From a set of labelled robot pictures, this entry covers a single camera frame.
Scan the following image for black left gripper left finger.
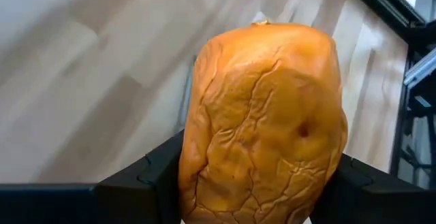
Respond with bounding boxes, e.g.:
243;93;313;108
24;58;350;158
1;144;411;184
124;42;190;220
97;130;185;224

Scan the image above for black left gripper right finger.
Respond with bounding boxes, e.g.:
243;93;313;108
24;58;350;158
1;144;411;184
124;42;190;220
309;154;436;224

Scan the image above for orange bread loaf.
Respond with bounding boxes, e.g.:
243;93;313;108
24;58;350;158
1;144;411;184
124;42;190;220
177;20;349;224

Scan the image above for silver aluminium rail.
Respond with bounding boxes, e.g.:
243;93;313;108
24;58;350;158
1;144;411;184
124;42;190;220
403;48;436;89

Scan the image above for black aluminium table frame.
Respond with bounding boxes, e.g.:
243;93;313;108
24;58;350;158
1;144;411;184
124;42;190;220
340;0;436;189

